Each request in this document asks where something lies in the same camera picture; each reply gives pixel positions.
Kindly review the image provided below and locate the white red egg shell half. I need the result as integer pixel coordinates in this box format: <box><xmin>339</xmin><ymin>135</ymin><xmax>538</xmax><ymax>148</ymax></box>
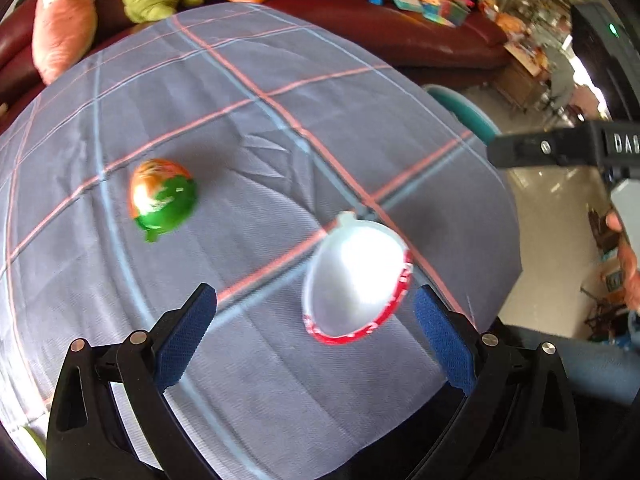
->
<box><xmin>302</xmin><ymin>211</ymin><xmax>413</xmax><ymax>346</ymax></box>

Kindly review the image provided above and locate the orange green toy egg half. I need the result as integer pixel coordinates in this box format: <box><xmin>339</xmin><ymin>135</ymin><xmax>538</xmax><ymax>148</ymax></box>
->
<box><xmin>129</xmin><ymin>158</ymin><xmax>198</xmax><ymax>243</ymax></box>

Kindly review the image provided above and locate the teal trash bin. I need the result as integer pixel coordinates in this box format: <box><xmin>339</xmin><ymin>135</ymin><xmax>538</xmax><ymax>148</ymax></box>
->
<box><xmin>424</xmin><ymin>84</ymin><xmax>501</xmax><ymax>145</ymax></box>

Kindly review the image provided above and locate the person's right hand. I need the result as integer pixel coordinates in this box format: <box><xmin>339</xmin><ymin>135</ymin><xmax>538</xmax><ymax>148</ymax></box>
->
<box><xmin>605</xmin><ymin>211</ymin><xmax>640</xmax><ymax>312</ymax></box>

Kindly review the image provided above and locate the wooden side table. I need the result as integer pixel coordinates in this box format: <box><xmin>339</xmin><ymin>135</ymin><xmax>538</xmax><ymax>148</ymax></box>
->
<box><xmin>492</xmin><ymin>42</ymin><xmax>549</xmax><ymax>113</ymax></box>

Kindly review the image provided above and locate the person's blue jeans leg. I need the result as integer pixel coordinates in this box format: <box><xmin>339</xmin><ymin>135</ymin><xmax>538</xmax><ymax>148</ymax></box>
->
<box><xmin>508</xmin><ymin>325</ymin><xmax>640</xmax><ymax>406</ymax></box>

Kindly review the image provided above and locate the colourful book stack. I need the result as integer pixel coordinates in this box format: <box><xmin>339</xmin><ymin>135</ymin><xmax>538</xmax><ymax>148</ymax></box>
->
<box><xmin>419</xmin><ymin>0</ymin><xmax>478</xmax><ymax>27</ymax></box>

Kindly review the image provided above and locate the dark red leather sofa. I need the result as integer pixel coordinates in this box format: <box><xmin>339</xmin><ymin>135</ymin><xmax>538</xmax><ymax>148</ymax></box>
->
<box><xmin>1</xmin><ymin>0</ymin><xmax>509</xmax><ymax>134</ymax></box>

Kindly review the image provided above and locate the plaid purple tablecloth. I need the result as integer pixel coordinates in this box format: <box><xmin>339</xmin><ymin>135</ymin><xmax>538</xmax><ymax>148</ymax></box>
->
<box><xmin>1</xmin><ymin>3</ymin><xmax>522</xmax><ymax>479</ymax></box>

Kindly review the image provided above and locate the pink watermelon plush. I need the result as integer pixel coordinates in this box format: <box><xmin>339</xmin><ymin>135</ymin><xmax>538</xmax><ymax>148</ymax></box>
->
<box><xmin>32</xmin><ymin>0</ymin><xmax>98</xmax><ymax>86</ymax></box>

